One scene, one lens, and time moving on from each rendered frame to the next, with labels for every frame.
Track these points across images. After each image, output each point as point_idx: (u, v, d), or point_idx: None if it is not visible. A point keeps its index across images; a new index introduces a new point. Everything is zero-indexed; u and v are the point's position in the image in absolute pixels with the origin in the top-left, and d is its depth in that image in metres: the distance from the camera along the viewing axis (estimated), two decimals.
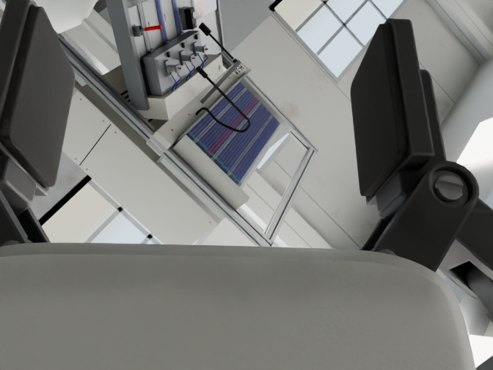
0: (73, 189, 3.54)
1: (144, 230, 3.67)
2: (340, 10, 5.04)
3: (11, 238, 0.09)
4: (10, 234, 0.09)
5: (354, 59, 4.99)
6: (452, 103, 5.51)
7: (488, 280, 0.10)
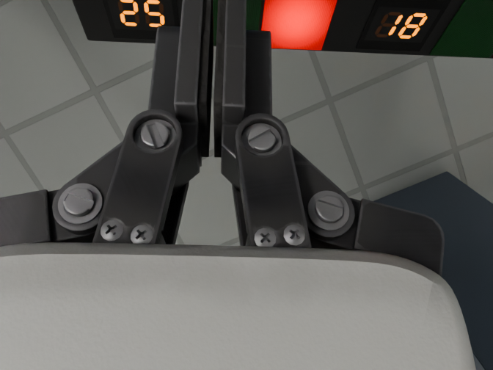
0: None
1: None
2: None
3: (150, 225, 0.09)
4: (152, 222, 0.09)
5: None
6: None
7: (320, 241, 0.10)
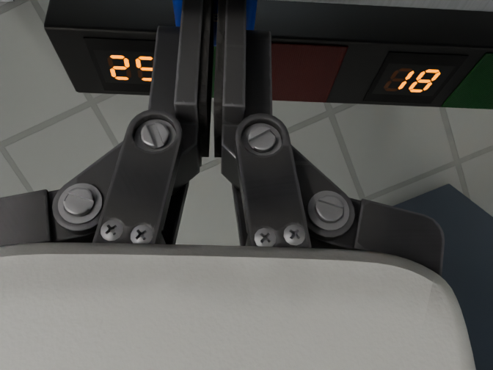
0: None
1: None
2: None
3: (150, 225, 0.09)
4: (152, 222, 0.09)
5: None
6: None
7: (320, 241, 0.10)
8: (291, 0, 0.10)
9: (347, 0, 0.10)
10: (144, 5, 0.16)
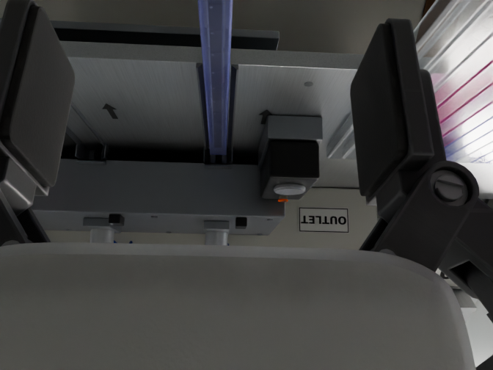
0: None
1: None
2: None
3: (11, 238, 0.09)
4: (10, 234, 0.09)
5: None
6: None
7: (488, 280, 0.10)
8: None
9: None
10: None
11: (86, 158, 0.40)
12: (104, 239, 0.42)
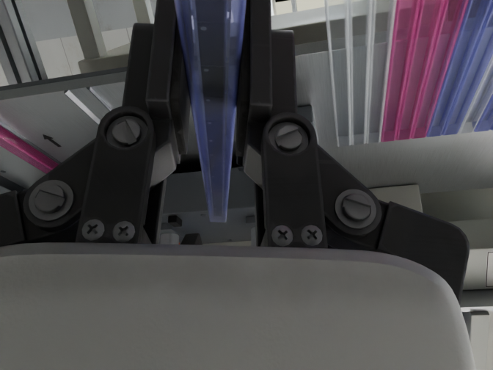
0: None
1: None
2: None
3: (131, 221, 0.09)
4: (133, 217, 0.09)
5: None
6: None
7: (344, 239, 0.10)
8: None
9: None
10: None
11: None
12: (170, 241, 0.52)
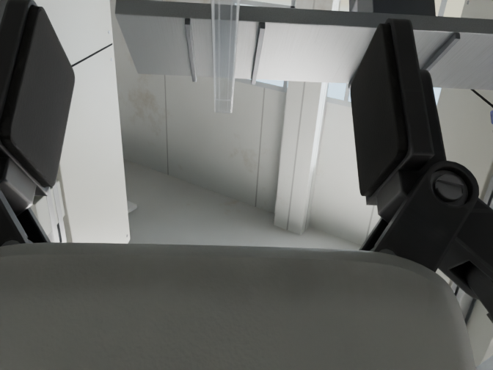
0: None
1: None
2: None
3: (11, 238, 0.09)
4: (10, 234, 0.09)
5: None
6: None
7: (488, 280, 0.10)
8: None
9: None
10: None
11: None
12: None
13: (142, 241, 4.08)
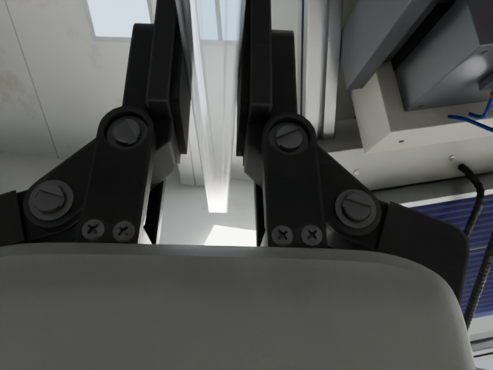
0: None
1: None
2: None
3: (131, 221, 0.09)
4: (133, 217, 0.09)
5: None
6: None
7: (344, 239, 0.10)
8: None
9: None
10: None
11: None
12: None
13: None
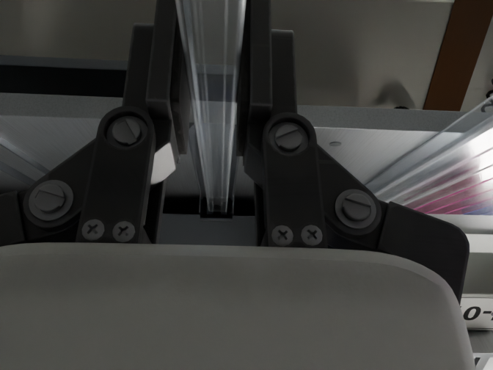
0: None
1: None
2: None
3: (131, 221, 0.09)
4: (133, 217, 0.09)
5: None
6: None
7: (344, 239, 0.10)
8: None
9: None
10: None
11: None
12: None
13: None
